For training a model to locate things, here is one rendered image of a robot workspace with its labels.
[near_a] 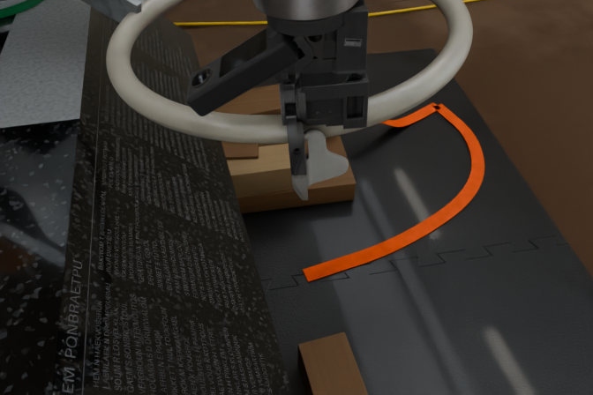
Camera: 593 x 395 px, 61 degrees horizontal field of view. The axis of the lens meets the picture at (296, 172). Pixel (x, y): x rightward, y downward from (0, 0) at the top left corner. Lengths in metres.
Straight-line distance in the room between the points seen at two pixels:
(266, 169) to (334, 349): 0.57
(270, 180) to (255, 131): 1.04
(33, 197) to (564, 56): 2.39
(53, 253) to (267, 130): 0.27
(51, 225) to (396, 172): 1.36
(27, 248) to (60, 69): 0.35
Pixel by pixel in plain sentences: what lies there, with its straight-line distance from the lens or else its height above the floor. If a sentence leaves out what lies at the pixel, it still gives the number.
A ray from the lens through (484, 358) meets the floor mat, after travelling 1.46.
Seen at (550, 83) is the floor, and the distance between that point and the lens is 2.46.
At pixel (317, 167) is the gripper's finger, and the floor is 0.92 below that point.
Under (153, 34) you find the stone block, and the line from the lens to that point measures 1.13.
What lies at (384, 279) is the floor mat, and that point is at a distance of 1.51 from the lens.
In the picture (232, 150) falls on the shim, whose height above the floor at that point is 0.21.
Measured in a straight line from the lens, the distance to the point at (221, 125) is 0.52.
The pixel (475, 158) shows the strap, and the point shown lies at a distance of 1.93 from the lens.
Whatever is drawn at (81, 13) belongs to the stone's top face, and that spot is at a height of 0.83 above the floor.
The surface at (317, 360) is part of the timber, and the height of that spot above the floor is 0.13.
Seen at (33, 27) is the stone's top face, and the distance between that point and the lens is 1.03.
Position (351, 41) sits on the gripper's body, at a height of 1.05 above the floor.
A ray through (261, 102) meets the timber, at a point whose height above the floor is 0.09.
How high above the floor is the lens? 1.28
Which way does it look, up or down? 46 degrees down
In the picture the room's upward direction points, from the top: straight up
